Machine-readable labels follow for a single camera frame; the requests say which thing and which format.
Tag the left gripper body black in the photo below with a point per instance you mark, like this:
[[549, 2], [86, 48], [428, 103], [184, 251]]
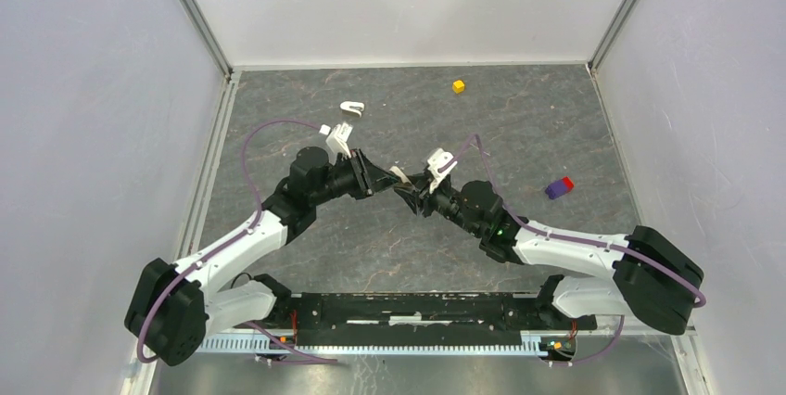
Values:
[[342, 178]]

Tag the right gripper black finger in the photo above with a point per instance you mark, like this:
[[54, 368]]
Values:
[[418, 181], [413, 198]]

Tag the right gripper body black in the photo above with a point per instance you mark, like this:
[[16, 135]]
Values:
[[444, 200]]

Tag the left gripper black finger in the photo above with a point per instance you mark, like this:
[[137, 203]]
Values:
[[372, 175], [369, 190]]

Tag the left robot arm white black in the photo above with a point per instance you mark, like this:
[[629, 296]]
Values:
[[175, 306]]

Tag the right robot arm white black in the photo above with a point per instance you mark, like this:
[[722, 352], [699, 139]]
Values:
[[641, 274]]

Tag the yellow cube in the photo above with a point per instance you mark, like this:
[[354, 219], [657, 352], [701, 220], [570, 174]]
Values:
[[458, 87]]

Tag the purple red block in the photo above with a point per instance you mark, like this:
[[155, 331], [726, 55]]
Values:
[[559, 188]]

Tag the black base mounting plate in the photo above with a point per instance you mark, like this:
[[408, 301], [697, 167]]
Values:
[[418, 319]]

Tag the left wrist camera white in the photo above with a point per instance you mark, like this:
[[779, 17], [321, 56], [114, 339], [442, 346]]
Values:
[[337, 139]]

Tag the aluminium rail frame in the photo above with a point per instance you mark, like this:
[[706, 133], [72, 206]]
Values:
[[252, 337]]

